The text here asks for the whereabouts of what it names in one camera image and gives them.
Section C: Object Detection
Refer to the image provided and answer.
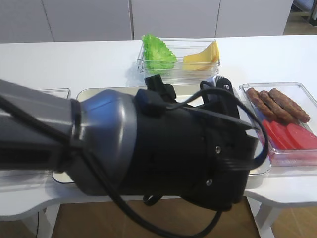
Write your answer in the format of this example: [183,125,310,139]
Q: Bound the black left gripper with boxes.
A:
[118,74,259,211]

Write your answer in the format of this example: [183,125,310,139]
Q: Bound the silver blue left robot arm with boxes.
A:
[0,76,260,211]

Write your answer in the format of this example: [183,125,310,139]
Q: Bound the green lettuce leaves in container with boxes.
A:
[142,33,177,74]

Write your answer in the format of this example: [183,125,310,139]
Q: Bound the clear lettuce and cheese container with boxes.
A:
[137,38,220,84]

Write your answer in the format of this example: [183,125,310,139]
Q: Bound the yellow cheese slices in container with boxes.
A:
[182,40,219,71]

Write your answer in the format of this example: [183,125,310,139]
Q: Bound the left brown patty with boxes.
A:
[246,87,277,120]

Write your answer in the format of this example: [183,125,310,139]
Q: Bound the brown patty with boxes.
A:
[269,88,311,123]
[246,87,277,120]
[259,90,298,124]

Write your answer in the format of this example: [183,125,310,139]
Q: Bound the left red tomato slice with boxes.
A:
[262,119,282,149]

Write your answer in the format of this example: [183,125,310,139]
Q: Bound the red tomato slice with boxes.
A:
[262,119,282,149]
[286,124,317,149]
[270,121,296,150]

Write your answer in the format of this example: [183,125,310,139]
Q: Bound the middle brown patty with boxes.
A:
[259,90,298,124]

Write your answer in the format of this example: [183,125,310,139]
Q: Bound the right brown patty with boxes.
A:
[269,88,311,123]

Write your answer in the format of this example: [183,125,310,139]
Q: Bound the clear patty and tomato container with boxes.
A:
[239,82,317,166]

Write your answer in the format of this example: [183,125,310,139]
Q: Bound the middle red tomato slice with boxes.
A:
[270,121,296,150]

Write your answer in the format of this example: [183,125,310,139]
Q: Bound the right red tomato slice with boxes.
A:
[286,124,317,149]

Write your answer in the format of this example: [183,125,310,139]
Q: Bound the clear bun container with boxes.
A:
[0,88,71,187]

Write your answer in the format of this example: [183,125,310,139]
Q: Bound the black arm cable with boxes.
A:
[0,88,269,238]

